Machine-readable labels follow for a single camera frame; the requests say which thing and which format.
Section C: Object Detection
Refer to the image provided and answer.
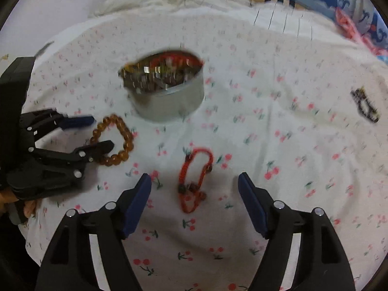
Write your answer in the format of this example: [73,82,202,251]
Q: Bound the person's left hand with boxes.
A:
[0,188,37,219]

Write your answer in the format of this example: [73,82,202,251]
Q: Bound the cherry print bed sheet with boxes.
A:
[18,9,388,291]

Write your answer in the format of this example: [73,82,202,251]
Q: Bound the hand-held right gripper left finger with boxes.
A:
[35,173,153,291]

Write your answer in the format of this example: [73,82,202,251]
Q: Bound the black bead bracelet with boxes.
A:
[351,87,381,124]

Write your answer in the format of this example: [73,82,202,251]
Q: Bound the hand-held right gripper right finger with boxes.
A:
[237,172,355,291]

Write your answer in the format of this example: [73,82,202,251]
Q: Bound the pink cloth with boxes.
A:
[335,8,388,57]

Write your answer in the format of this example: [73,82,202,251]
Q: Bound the dark phone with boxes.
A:
[34,41,55,58]

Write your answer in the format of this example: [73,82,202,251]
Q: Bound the red string bracelet dark beads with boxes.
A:
[177,147,214,213]

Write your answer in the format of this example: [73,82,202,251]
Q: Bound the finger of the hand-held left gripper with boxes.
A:
[8,140,116,200]
[20,108,94,140]

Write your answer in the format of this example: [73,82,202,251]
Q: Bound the round silver metal tin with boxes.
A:
[118,48,205,123]

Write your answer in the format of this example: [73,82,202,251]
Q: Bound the red string bracelet white bead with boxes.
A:
[150,51,203,67]

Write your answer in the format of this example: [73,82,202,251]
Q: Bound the amber bead bracelet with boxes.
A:
[89,113,135,167]

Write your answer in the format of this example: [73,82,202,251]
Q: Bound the long brown bead necklace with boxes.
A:
[121,62,190,94]

